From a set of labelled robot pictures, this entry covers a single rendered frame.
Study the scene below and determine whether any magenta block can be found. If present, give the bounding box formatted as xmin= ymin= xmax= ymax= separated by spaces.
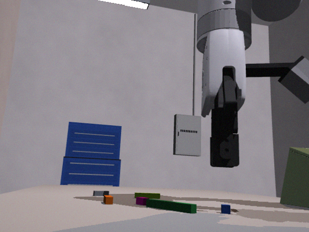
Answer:
xmin=136 ymin=197 xmax=149 ymax=205

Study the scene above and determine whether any lime green rod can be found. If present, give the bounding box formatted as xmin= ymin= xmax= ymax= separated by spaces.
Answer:
xmin=135 ymin=192 xmax=160 ymax=199

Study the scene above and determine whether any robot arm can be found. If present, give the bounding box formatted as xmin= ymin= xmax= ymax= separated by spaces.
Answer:
xmin=197 ymin=0 xmax=309 ymax=104

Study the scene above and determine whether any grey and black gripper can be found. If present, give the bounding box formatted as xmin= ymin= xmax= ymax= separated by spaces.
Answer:
xmin=197 ymin=29 xmax=252 ymax=168

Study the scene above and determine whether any orange block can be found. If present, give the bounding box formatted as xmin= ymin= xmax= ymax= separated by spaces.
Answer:
xmin=103 ymin=195 xmax=113 ymax=204

